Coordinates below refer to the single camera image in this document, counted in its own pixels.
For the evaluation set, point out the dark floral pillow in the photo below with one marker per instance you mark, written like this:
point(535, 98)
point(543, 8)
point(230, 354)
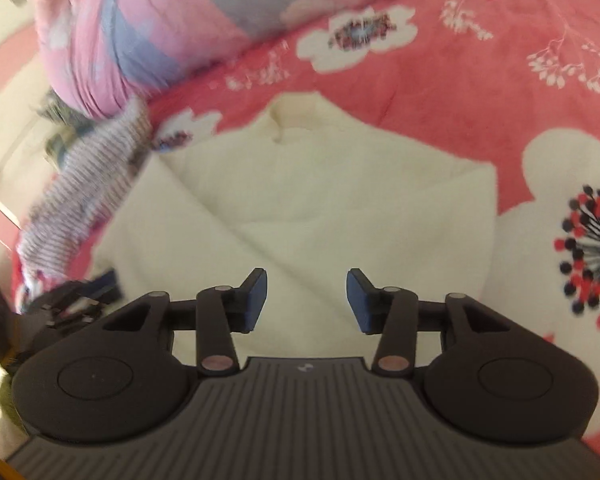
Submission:
point(62, 107)

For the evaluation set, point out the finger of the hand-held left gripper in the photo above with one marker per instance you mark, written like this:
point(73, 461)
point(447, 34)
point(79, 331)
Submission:
point(102, 287)

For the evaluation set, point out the white fleece garment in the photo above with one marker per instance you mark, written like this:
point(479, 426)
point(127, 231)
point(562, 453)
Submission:
point(305, 200)

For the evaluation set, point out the plaid pillow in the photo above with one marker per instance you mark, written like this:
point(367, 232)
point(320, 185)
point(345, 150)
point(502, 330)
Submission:
point(62, 147)

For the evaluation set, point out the red floral blanket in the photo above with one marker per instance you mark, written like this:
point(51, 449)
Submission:
point(430, 75)

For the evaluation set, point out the lilac checkered garment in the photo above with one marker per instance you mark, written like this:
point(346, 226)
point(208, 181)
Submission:
point(90, 185)

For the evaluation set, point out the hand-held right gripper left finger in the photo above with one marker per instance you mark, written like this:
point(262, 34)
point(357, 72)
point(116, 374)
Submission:
point(255, 300)

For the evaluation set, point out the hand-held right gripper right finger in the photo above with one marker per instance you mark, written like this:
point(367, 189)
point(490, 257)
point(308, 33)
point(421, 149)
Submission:
point(360, 302)

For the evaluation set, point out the pink grey floral duvet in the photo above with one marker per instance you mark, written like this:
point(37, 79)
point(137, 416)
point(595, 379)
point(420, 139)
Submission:
point(180, 20)

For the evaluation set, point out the pink and cream headboard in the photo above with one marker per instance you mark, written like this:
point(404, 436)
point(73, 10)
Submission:
point(5, 110)

